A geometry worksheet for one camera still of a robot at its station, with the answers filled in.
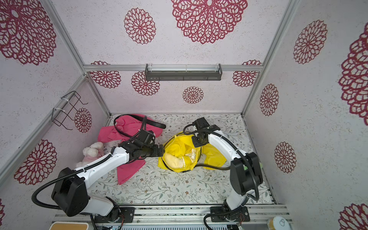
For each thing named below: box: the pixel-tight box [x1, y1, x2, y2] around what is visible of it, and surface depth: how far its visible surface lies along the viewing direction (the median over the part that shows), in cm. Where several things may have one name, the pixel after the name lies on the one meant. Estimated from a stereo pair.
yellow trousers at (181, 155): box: [157, 131, 228, 173], surface depth 89 cm
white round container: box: [266, 216, 291, 230], surface depth 69 cm
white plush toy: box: [75, 141, 104, 169], surface depth 85 cm
